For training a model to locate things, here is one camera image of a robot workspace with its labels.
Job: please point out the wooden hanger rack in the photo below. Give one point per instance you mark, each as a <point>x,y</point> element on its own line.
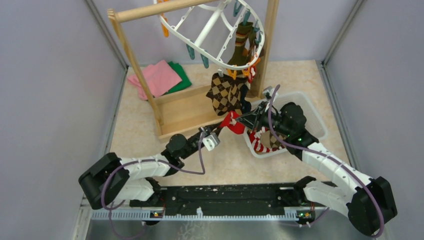
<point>183,111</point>

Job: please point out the white plastic laundry basket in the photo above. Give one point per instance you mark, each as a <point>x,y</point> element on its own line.
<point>314,124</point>

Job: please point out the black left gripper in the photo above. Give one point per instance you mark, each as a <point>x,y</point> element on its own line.
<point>210,128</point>

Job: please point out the white round clip hanger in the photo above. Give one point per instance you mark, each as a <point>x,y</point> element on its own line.
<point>210,30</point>

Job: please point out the olive striped hanging sock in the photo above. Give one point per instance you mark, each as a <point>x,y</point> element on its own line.
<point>244,33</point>

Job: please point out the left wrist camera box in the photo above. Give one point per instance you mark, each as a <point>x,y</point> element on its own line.
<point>211,141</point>

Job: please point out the brown argyle sock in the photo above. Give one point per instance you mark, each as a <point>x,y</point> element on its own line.
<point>222,93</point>
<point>234,96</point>

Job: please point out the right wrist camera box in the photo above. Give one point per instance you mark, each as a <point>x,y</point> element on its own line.
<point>269,92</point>

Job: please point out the teal clothes clip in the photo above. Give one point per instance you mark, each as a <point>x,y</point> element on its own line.
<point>205,61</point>

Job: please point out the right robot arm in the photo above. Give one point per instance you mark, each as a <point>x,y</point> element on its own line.
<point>367,202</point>

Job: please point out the navy white red hanging sock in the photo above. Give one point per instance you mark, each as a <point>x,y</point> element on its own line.
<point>249,74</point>

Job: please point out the white clothes clip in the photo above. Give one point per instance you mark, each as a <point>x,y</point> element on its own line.
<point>220,72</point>

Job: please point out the pink cloth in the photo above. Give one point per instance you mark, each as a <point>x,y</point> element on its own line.
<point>160,78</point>

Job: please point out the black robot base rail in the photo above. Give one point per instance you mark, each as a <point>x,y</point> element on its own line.
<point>231,202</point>

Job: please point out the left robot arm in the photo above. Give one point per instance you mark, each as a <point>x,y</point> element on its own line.
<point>114,179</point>

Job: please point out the green cloth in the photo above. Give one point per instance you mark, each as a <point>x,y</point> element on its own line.
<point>184,83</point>

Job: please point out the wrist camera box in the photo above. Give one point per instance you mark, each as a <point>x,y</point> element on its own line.
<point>211,141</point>
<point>269,92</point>

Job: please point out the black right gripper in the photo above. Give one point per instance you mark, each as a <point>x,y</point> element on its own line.
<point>254,120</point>

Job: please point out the orange clothes clip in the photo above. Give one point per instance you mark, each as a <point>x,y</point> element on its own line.
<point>232,73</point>

